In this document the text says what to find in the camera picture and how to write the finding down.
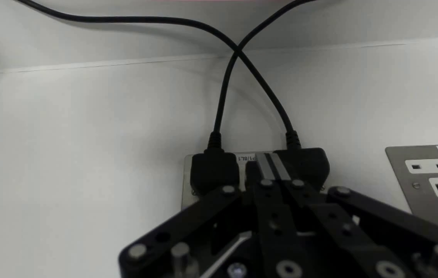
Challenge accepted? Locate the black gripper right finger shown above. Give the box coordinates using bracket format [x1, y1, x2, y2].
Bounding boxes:
[269, 152, 438, 278]

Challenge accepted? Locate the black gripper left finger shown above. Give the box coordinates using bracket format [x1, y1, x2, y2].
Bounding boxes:
[118, 152, 303, 278]

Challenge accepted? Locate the double wall socket with switches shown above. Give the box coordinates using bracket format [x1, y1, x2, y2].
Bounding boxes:
[181, 150, 334, 210]

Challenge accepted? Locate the black power plug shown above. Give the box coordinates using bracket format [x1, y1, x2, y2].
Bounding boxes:
[192, 130, 241, 196]
[272, 128, 331, 192]

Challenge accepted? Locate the silver single wall socket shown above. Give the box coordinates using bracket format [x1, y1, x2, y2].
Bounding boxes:
[385, 144, 438, 235]

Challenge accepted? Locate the black microwave power cable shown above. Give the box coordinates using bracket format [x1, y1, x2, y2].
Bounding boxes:
[210, 0, 317, 136]

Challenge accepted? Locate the black coffee machine power cable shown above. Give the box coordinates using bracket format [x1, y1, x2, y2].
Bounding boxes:
[16, 0, 300, 136]

